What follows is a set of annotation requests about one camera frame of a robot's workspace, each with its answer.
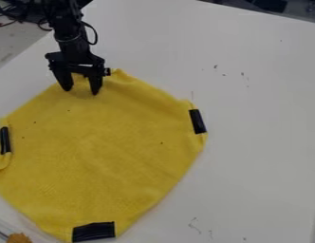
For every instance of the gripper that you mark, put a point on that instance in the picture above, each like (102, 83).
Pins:
(75, 53)

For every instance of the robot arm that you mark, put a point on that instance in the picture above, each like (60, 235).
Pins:
(65, 17)

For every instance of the yellow cloth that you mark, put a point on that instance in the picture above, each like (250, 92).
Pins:
(96, 155)

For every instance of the orange toy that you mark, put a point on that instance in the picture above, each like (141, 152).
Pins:
(18, 238)

